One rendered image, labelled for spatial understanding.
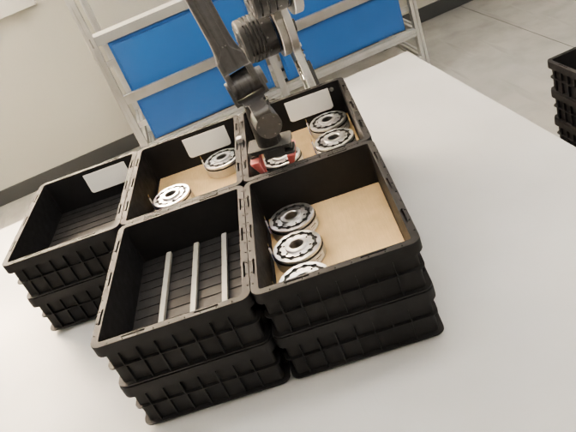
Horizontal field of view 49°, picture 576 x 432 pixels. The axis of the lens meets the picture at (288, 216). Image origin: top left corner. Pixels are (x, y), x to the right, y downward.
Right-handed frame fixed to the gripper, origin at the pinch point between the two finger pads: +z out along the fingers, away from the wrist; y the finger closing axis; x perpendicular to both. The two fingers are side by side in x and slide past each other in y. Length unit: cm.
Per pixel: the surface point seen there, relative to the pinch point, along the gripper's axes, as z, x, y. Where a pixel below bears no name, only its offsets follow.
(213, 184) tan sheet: 5.1, 13.5, -20.1
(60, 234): 7, 12, -65
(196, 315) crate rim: -5, -50, -13
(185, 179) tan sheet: 5.6, 21.2, -29.0
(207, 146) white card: 0.6, 27.8, -21.3
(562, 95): 35, 68, 88
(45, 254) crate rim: -3, -14, -56
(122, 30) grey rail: 0, 185, -82
